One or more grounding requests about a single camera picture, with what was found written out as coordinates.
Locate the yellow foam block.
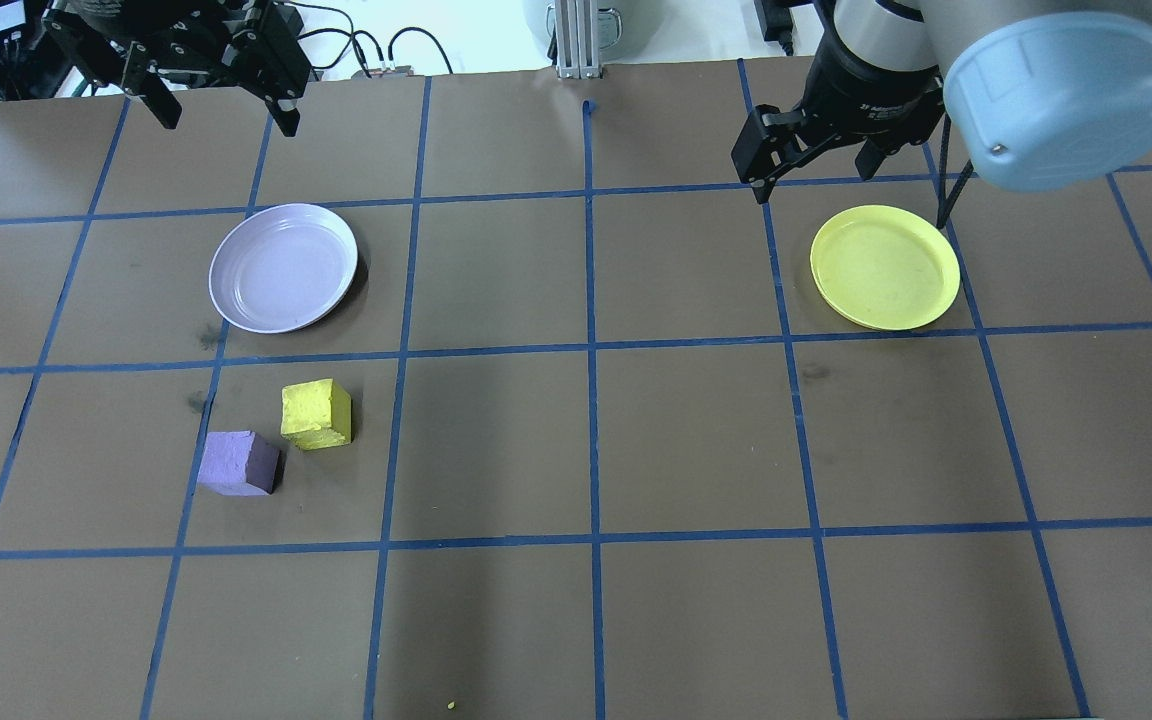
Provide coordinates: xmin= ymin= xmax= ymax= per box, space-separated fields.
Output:
xmin=281 ymin=378 xmax=353 ymax=451

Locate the purple foam block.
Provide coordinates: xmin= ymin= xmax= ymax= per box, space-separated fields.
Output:
xmin=197 ymin=430 xmax=281 ymax=497

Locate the yellow plastic plate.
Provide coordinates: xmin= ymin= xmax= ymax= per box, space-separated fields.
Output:
xmin=810 ymin=205 xmax=962 ymax=332

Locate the black power adapter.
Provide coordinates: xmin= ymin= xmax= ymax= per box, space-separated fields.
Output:
xmin=754 ymin=0 xmax=799 ymax=56

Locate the lavender plastic plate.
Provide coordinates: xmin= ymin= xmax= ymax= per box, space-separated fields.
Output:
xmin=209 ymin=203 xmax=359 ymax=334

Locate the black looping cable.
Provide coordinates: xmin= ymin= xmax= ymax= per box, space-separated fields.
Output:
xmin=386 ymin=27 xmax=455 ymax=76

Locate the aluminium extrusion post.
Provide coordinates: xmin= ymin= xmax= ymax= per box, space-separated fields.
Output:
xmin=554 ymin=0 xmax=602 ymax=80

